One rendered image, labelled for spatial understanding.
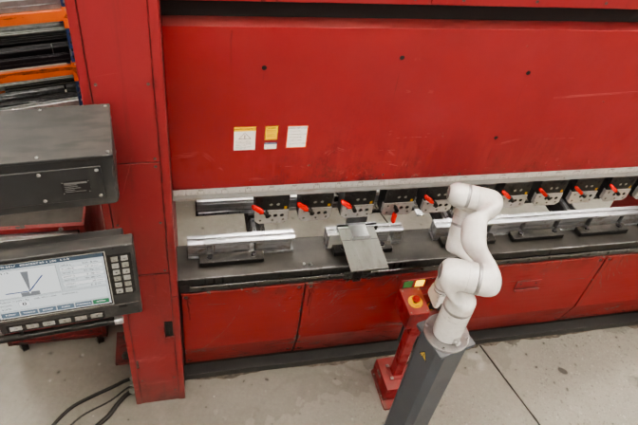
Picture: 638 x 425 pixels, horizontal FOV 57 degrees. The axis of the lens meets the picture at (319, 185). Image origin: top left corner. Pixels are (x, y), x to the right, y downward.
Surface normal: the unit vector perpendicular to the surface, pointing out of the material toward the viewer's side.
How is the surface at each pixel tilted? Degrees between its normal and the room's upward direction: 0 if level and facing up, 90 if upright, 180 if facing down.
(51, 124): 0
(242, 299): 90
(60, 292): 90
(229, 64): 90
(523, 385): 0
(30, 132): 0
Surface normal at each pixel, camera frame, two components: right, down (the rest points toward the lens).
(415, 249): 0.11, -0.74
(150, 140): 0.20, 0.67
